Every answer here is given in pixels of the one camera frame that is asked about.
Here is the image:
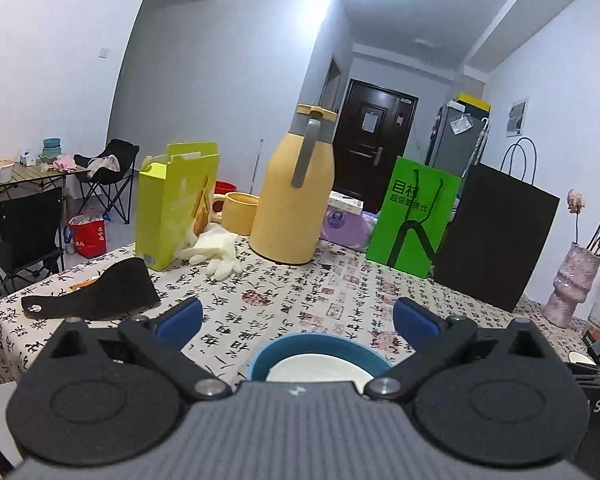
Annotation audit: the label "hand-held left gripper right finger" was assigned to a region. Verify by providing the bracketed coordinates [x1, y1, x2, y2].
[362, 296, 556, 403]

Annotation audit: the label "grey refrigerator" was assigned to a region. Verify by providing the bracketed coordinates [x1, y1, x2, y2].
[426, 101, 488, 176]

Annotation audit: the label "dried flower bunch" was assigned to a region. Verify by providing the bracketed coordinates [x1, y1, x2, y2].
[566, 189, 600, 256]

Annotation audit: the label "blue bowl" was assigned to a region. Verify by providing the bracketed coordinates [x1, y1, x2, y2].
[249, 332, 396, 383]

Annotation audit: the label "pink textured vase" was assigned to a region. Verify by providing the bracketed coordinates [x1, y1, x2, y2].
[542, 241, 600, 329]

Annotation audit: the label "flat white box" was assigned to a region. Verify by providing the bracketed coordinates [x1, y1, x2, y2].
[328, 191, 365, 213]

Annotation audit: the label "printed tablecloth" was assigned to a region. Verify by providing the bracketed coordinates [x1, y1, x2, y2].
[0, 237, 600, 411]

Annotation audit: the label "purple tissue pack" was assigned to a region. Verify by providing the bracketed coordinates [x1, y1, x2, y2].
[321, 205, 378, 253]

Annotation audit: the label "green paper bag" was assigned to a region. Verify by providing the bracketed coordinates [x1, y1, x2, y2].
[366, 156, 462, 278]

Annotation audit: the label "grey white cloth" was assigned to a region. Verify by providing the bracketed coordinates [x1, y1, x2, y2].
[87, 156, 121, 176]

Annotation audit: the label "dark entrance door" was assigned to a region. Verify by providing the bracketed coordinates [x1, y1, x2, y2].
[333, 78, 420, 196]

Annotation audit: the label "black paper bag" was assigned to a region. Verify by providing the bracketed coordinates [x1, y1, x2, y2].
[432, 137, 561, 313]

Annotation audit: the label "wall picture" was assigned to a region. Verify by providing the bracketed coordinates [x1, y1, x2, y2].
[507, 97, 529, 138]

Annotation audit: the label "wooden folding table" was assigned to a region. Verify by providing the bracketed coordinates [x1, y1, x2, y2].
[0, 162, 90, 221]

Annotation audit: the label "white rubber gloves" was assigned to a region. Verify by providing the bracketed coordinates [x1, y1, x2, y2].
[175, 227, 239, 281]

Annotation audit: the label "yellow-green snack box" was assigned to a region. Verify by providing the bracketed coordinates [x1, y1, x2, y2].
[135, 141, 220, 272]

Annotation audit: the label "yellow box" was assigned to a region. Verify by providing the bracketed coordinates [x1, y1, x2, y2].
[455, 92, 491, 111]

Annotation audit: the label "black folding chair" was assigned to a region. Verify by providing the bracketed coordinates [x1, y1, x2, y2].
[74, 139, 141, 225]
[0, 187, 66, 297]

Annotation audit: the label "yellow thermos jug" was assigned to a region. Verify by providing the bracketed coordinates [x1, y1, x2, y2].
[249, 104, 340, 267]

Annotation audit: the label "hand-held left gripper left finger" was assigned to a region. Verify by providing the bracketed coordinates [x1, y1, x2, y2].
[45, 297, 233, 404]

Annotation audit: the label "grey interior door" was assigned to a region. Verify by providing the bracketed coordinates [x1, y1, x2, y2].
[322, 55, 343, 111]

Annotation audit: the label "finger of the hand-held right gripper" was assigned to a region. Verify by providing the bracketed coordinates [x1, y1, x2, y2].
[566, 362, 600, 384]

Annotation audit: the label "yellow mug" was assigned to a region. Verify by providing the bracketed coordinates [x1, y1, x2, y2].
[210, 191, 259, 237]

